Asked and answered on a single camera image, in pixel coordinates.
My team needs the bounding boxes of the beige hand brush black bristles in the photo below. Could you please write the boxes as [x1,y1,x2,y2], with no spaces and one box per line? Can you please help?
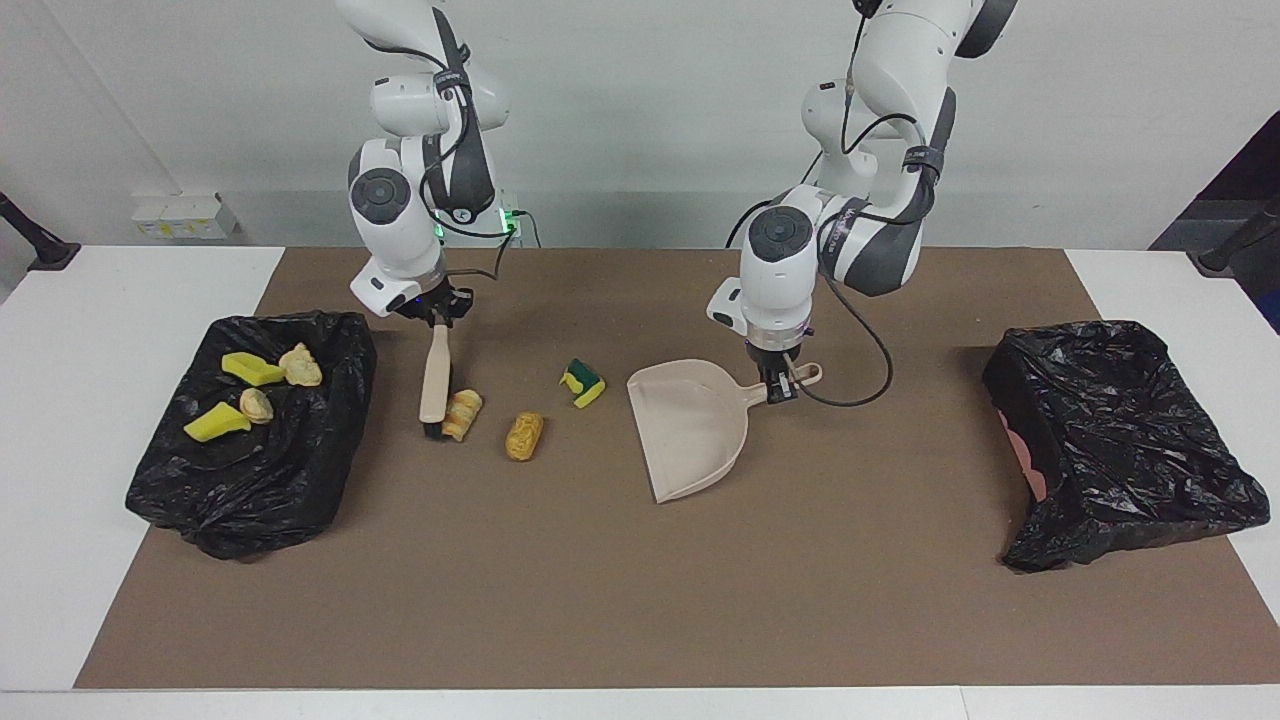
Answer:
[418,320,456,443]

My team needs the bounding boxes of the beige plastic dustpan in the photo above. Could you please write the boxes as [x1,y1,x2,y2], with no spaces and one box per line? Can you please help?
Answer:
[627,358,824,504]

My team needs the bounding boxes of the pale foam lump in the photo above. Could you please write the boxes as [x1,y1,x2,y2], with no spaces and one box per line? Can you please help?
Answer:
[278,343,325,388]

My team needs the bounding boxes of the golden brown bread toy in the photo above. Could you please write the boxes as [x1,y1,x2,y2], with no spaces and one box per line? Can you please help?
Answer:
[504,411,545,462]

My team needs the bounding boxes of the green and yellow sponge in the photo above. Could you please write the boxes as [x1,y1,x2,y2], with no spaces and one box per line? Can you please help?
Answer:
[560,359,607,410]

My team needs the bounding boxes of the notched yellow sponge piece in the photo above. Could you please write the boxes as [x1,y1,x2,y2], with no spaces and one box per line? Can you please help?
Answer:
[220,352,287,388]

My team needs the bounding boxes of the chunky yellow sponge piece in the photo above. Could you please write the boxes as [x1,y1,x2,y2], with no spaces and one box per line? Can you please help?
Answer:
[183,401,254,443]

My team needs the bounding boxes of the black trash bag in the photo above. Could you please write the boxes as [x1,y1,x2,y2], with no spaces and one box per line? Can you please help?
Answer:
[125,310,378,561]
[982,320,1271,573]

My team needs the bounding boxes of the pink bin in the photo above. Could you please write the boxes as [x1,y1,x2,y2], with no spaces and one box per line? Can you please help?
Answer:
[1000,410,1051,503]

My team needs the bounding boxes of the white power strip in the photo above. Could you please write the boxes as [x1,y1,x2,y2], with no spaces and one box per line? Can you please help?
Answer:
[132,192,239,241]

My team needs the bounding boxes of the brown table mat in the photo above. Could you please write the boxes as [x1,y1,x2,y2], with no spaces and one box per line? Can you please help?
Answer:
[75,247,1280,691]

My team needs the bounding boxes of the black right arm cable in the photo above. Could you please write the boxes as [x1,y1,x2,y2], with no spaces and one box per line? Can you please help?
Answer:
[360,0,521,286]

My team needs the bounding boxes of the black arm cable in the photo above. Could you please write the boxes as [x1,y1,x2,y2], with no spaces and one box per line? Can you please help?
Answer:
[725,0,946,408]
[360,0,521,286]

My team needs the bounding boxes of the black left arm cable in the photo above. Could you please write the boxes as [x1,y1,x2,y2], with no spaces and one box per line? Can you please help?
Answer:
[725,0,946,408]

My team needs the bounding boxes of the black base power cable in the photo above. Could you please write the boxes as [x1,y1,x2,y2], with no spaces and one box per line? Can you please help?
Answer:
[727,200,776,248]

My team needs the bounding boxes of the black camera stand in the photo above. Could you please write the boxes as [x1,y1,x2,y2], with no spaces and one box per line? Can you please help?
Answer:
[1190,195,1280,276]
[0,190,81,271]

